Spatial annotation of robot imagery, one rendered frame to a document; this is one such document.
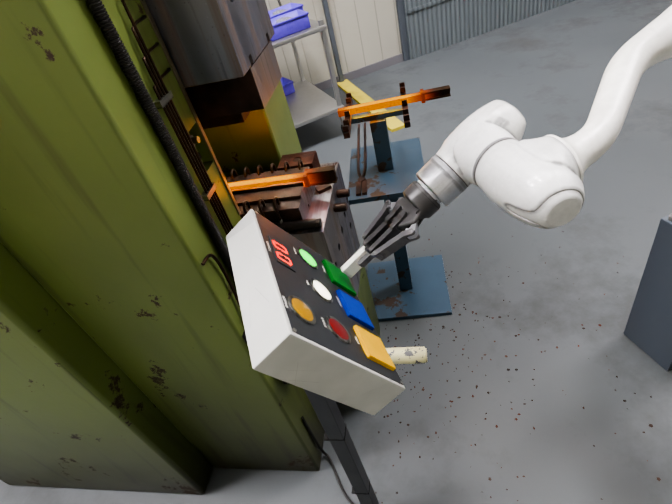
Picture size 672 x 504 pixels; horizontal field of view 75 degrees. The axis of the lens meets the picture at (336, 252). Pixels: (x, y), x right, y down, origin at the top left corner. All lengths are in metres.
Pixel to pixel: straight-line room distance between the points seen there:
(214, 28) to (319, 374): 0.70
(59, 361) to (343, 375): 0.83
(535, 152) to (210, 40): 0.66
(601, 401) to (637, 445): 0.17
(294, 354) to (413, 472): 1.20
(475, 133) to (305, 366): 0.50
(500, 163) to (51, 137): 0.77
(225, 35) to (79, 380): 0.94
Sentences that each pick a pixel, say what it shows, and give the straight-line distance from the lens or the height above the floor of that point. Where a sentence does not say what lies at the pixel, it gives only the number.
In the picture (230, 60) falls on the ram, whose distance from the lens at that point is 1.01.
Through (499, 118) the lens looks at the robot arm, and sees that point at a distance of 0.86.
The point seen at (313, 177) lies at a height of 1.00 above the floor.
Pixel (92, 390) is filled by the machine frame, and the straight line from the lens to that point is 1.42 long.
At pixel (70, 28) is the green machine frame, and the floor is 1.56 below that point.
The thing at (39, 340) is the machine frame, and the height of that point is 0.97.
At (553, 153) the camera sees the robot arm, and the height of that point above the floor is 1.25.
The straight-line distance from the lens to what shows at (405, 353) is 1.23.
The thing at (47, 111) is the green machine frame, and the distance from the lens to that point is 0.91.
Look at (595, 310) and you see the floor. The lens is 2.21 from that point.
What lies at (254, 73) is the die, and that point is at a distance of 1.08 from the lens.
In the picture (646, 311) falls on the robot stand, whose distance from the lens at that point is 1.98.
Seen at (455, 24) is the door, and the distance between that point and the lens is 5.32.
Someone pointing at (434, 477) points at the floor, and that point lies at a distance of 1.76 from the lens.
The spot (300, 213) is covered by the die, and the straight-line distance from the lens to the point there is 1.23.
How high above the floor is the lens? 1.64
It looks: 40 degrees down
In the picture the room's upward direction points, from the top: 17 degrees counter-clockwise
